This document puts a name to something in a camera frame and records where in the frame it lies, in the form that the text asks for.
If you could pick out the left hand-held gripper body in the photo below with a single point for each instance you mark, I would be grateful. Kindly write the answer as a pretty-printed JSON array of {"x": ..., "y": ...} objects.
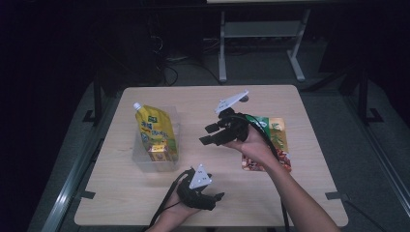
[{"x": 196, "y": 193}]

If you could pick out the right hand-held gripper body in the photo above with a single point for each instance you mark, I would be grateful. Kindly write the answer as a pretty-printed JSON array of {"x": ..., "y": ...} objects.
[{"x": 233, "y": 127}]

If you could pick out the green braised meat seasoning packet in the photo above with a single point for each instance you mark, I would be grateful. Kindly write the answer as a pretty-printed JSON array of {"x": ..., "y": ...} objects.
[{"x": 280, "y": 132}]

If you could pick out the yellow and maroon spice box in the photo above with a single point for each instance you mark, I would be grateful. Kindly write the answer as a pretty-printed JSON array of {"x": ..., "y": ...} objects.
[{"x": 159, "y": 154}]

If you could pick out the yellow snack pouch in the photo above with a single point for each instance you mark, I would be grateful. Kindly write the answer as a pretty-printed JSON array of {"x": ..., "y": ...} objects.
[{"x": 156, "y": 129}]

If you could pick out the clear plastic container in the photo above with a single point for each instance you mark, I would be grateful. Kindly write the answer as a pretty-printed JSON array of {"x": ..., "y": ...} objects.
[{"x": 141, "y": 161}]

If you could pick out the person's left hand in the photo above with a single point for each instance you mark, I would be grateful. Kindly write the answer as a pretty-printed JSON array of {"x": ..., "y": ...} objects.
[{"x": 175, "y": 212}]

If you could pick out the person's right hand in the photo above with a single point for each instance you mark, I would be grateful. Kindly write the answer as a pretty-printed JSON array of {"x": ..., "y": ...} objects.
[{"x": 257, "y": 151}]

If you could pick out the black tape strip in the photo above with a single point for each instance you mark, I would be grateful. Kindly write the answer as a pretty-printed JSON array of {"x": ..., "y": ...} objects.
[
  {"x": 336, "y": 196},
  {"x": 87, "y": 195}
]

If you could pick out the black metal stand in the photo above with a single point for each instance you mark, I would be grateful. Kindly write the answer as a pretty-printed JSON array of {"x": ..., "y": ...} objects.
[
  {"x": 364, "y": 96},
  {"x": 96, "y": 96}
]

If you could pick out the white metal frame stand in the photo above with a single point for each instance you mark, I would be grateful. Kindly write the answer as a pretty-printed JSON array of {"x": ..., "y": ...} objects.
[{"x": 261, "y": 29}]

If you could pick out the aluminium floor rail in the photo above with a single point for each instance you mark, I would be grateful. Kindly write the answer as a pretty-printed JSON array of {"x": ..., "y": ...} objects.
[
  {"x": 380, "y": 154},
  {"x": 71, "y": 190}
]

